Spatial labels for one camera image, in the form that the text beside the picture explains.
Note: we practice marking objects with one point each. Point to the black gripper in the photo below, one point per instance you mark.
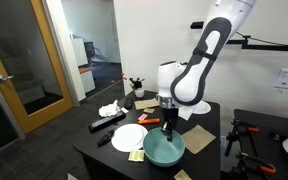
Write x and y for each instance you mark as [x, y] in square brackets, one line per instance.
[170, 116]

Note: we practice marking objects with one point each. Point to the teal bowl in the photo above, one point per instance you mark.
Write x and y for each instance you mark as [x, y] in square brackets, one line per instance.
[162, 152]

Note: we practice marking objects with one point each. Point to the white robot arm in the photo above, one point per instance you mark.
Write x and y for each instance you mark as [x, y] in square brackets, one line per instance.
[183, 85]

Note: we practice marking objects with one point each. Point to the pink packet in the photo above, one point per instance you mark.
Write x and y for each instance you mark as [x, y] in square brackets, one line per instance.
[142, 117]

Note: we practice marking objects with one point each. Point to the small brown packet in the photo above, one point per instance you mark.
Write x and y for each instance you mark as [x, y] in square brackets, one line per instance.
[149, 110]

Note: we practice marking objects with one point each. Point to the brown napkin right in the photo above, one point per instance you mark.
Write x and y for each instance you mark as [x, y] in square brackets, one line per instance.
[197, 139]

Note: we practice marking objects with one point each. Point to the brown napkin flat far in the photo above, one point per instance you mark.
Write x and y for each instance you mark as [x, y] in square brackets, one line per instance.
[142, 104]

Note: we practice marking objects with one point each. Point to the white plate near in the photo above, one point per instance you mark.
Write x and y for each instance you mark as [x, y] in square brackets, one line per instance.
[129, 137]

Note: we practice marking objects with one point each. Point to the white plate far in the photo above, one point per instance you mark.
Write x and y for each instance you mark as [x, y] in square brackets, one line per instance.
[202, 108]

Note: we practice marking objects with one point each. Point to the brown packet table edge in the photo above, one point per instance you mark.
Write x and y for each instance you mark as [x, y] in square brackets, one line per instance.
[182, 175]

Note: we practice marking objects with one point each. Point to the black remote far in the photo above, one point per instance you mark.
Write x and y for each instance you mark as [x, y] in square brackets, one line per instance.
[128, 104]

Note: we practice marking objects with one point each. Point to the white pot with plant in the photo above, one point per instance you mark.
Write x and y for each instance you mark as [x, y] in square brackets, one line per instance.
[136, 86]

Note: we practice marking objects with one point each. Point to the small black remote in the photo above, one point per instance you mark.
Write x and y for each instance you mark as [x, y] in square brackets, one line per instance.
[105, 138]

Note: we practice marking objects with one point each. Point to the crumpled white tissue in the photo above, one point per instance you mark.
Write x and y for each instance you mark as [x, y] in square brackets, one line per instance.
[110, 109]

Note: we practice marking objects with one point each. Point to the long black remote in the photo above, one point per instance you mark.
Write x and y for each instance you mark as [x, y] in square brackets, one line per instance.
[95, 126]

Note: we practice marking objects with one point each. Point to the black side table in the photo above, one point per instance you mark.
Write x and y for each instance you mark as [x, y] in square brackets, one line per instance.
[261, 135]

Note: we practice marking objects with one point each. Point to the white cabinet orange top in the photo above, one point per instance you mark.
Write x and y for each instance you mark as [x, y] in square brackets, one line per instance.
[87, 79]

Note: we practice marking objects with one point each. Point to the office chair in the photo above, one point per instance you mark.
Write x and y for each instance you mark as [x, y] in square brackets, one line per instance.
[92, 52]

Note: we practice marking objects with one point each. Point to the yellow framed glass door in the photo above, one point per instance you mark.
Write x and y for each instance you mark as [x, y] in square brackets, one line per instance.
[39, 91]

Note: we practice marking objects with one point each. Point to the black clamp orange handle lower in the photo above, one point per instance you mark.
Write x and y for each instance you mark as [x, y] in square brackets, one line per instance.
[250, 167]

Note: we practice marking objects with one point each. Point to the white wall switch plate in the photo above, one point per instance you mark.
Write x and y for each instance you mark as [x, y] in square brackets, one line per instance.
[282, 80]

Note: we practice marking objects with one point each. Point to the black camera mount boom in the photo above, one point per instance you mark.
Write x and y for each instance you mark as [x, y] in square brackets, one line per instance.
[270, 46]

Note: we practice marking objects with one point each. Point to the silver door handle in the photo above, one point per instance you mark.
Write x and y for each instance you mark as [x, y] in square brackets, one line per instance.
[5, 78]

